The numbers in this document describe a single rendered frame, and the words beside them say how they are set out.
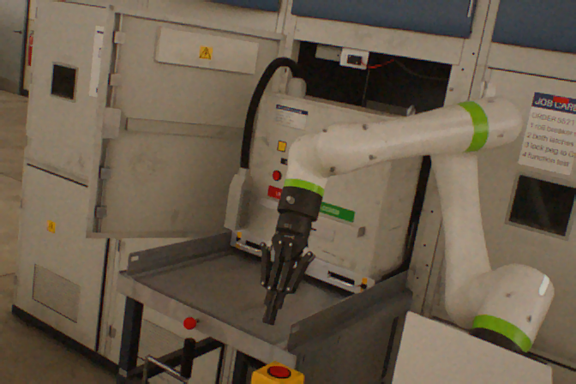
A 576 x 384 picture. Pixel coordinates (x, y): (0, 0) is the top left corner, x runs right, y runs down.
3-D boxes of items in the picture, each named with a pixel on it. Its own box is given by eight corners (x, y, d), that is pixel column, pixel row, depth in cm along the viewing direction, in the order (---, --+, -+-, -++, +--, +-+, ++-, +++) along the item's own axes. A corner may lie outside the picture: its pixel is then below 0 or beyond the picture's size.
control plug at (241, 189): (234, 231, 208) (243, 177, 204) (223, 227, 211) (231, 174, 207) (249, 228, 214) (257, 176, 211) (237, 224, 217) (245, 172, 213)
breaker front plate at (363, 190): (365, 281, 195) (398, 122, 184) (238, 235, 220) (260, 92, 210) (368, 280, 196) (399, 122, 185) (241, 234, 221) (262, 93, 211)
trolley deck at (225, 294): (293, 377, 156) (297, 354, 155) (116, 291, 189) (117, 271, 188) (409, 309, 212) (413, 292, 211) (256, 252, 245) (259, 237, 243)
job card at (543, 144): (571, 177, 179) (591, 100, 174) (516, 164, 187) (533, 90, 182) (571, 177, 179) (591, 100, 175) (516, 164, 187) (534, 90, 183)
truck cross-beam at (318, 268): (370, 299, 194) (375, 280, 193) (230, 245, 223) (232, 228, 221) (378, 295, 198) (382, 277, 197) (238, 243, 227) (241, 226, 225)
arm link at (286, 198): (329, 203, 150) (293, 197, 154) (311, 186, 140) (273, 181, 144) (323, 228, 148) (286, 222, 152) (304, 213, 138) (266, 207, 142)
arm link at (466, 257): (478, 329, 169) (454, 129, 180) (524, 327, 154) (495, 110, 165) (436, 332, 163) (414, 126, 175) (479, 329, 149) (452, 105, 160)
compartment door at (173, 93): (81, 231, 219) (103, 3, 203) (249, 231, 251) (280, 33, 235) (85, 238, 213) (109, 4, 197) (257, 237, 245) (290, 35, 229)
